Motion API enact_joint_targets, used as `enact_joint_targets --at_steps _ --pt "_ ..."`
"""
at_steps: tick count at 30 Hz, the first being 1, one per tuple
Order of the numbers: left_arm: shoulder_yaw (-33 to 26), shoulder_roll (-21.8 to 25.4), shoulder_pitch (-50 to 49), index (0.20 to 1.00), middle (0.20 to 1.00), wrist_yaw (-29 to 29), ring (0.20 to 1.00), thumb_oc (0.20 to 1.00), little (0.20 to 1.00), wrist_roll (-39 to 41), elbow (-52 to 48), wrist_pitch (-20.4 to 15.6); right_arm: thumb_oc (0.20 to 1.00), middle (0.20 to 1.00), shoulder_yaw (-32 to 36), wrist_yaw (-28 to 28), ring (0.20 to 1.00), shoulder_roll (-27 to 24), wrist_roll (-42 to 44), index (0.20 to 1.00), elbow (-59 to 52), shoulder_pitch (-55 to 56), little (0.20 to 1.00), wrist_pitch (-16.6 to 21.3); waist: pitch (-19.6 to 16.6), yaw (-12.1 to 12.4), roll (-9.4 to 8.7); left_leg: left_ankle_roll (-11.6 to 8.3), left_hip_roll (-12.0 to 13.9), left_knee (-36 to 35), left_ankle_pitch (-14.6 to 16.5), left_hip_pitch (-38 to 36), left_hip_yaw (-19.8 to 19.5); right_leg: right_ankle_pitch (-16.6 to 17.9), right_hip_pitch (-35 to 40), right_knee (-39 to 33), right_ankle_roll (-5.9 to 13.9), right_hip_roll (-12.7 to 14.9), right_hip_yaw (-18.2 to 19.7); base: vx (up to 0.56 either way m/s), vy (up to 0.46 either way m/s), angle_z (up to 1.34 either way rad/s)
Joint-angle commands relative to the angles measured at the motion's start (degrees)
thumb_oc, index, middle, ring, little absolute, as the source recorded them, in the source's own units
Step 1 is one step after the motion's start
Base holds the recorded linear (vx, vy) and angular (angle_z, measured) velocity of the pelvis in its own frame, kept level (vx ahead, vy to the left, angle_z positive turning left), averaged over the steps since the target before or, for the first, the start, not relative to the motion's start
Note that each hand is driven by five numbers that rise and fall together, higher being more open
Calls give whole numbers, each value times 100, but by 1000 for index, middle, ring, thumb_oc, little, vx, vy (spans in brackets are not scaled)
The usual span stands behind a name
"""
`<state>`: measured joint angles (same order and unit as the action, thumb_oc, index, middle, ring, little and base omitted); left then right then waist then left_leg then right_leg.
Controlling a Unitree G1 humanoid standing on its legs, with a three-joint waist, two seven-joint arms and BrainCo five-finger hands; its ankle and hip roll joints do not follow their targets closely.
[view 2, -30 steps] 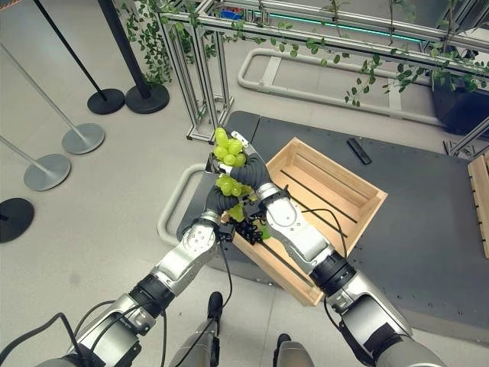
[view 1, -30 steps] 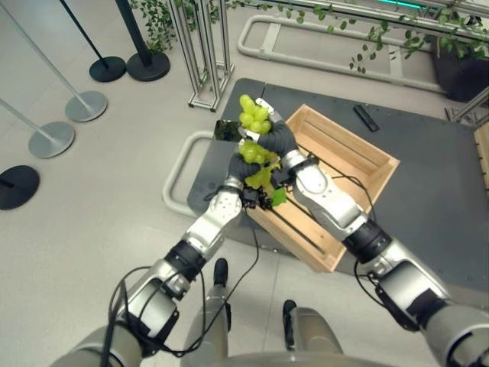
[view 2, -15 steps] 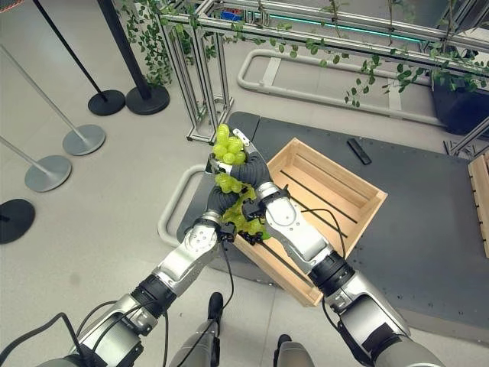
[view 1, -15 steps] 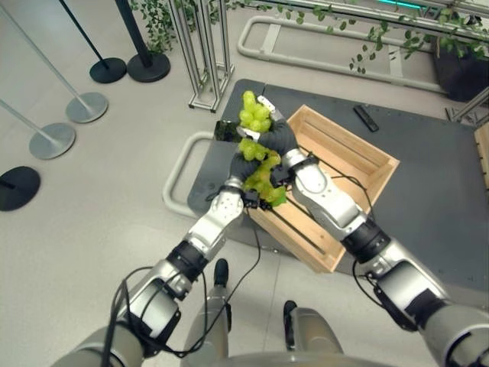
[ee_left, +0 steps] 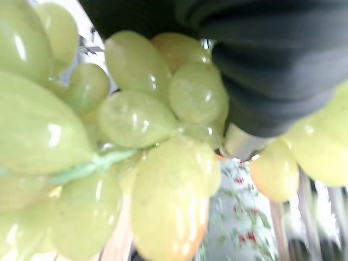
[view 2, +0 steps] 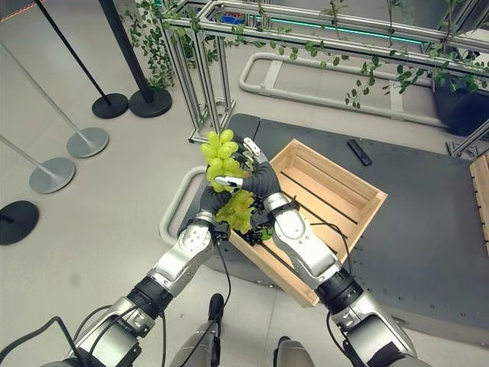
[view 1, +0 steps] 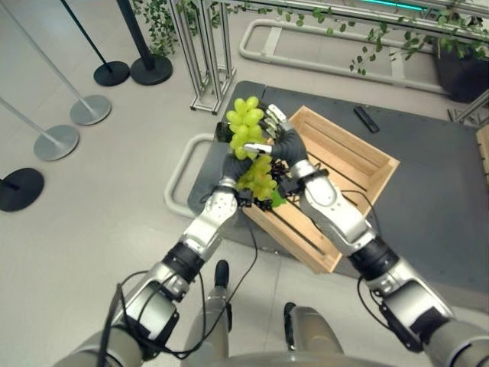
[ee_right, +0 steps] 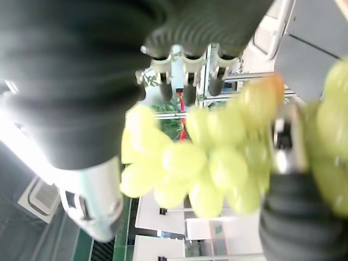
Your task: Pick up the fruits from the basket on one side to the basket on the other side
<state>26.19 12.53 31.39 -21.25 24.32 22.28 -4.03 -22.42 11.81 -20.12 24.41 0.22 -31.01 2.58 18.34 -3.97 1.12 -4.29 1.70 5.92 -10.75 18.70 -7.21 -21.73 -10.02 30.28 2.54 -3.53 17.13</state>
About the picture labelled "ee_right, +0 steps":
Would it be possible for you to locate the white ceiling air conditioner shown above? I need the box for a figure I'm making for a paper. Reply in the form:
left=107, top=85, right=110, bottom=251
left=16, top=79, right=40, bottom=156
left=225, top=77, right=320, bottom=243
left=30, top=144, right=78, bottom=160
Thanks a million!
left=17, top=176, right=62, bottom=224

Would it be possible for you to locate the bright ceiling light strip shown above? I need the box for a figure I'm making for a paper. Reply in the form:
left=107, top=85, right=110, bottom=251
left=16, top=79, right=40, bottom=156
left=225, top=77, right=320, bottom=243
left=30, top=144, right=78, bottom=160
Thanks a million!
left=0, top=100, right=57, bottom=188

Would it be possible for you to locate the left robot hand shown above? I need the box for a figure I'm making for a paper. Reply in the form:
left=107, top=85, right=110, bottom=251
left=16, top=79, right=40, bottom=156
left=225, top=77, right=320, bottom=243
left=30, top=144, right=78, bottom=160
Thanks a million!
left=259, top=108, right=348, bottom=261

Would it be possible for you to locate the bunch of green grapes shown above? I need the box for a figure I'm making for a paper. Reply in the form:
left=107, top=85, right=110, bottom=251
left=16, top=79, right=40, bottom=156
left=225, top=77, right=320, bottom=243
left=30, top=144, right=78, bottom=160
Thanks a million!
left=119, top=55, right=348, bottom=219

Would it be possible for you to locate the green leafy plant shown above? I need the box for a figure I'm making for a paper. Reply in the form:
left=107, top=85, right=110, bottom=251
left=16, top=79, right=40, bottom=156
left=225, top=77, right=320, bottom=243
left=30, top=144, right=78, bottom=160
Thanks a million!
left=150, top=95, right=188, bottom=142

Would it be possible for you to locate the white rounded panel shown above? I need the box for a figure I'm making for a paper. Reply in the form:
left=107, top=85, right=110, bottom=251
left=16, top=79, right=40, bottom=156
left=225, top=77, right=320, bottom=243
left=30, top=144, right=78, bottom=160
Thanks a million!
left=252, top=0, right=297, bottom=62

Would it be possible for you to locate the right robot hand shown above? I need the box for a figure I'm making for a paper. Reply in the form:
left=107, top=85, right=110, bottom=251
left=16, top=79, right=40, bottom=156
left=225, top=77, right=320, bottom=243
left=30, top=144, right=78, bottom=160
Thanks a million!
left=0, top=0, right=276, bottom=243

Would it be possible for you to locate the white board with black clip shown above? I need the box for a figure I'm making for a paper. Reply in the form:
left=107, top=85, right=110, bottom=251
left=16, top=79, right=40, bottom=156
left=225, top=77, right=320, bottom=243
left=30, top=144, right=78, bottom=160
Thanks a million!
left=134, top=193, right=189, bottom=232
left=133, top=234, right=186, bottom=261

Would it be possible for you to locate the aluminium profile frame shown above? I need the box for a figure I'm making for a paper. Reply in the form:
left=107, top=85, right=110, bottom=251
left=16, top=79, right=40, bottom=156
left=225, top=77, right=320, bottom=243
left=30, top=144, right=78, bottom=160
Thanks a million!
left=197, top=42, right=297, bottom=110

